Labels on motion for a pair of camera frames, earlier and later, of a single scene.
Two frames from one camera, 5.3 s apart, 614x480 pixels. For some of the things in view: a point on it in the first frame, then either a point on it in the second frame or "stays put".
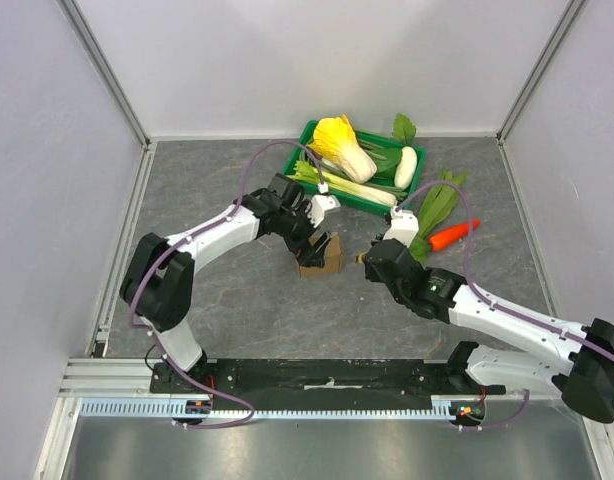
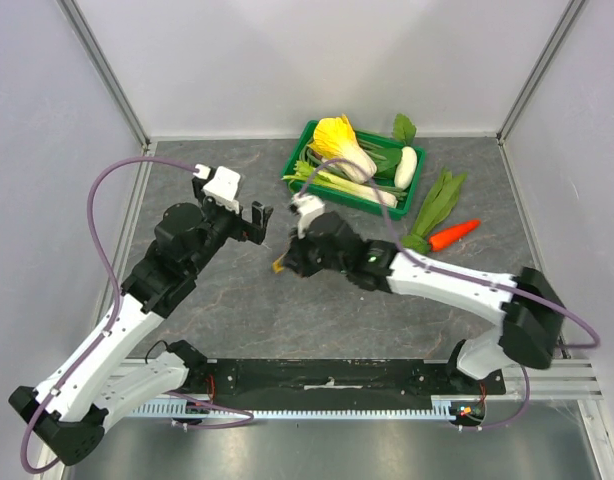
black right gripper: (378, 261) -> (297, 259)
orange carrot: (442, 238) stays put
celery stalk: (340, 184) stays put
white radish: (406, 167) stays put
